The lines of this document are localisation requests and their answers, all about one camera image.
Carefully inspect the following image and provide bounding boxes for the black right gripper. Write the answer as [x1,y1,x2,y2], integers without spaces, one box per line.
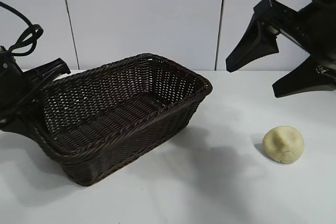
[225,0,336,98]

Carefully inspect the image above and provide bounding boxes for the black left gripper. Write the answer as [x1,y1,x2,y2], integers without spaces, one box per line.
[0,48,71,142]

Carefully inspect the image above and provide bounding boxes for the pale yellow egg yolk pastry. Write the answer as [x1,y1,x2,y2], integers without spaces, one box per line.
[261,125,306,165]

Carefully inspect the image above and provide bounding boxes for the dark brown woven basket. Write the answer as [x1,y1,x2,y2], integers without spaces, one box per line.
[34,52,213,187]

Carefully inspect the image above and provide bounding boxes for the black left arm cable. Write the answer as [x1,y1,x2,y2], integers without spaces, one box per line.
[0,1,44,57]

